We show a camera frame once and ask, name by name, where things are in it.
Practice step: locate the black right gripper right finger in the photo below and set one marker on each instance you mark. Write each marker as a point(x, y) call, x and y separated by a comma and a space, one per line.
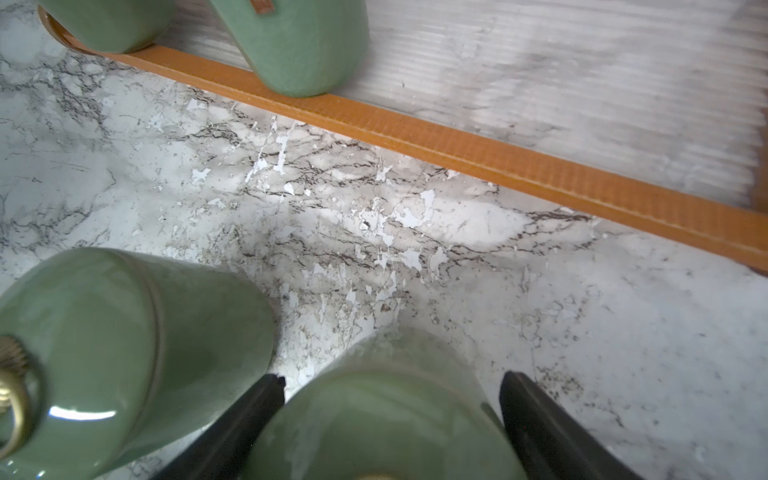
point(548, 441)

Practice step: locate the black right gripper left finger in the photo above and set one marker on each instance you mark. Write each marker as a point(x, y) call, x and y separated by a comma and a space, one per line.
point(223, 448)

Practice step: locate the green canister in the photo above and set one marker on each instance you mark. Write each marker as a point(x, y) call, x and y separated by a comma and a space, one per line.
point(399, 404)
point(298, 48)
point(109, 355)
point(112, 26)

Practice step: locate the wooden three-tier shelf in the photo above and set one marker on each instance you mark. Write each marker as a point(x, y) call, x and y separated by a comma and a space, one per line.
point(652, 114)

